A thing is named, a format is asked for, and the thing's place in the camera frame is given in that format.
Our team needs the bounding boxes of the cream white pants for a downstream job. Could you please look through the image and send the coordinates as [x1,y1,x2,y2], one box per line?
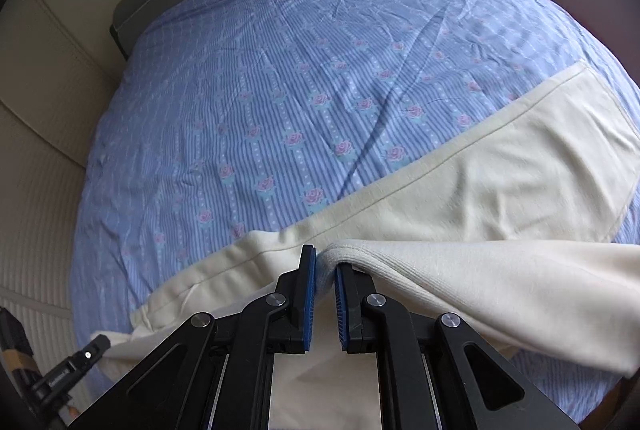
[90,60,640,430]

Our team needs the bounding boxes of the cream ribbed wardrobe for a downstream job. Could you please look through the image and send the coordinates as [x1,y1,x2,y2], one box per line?
[1,0,117,372]

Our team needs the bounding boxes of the black bag with rope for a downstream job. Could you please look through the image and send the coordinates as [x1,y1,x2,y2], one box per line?
[0,307,41,402]

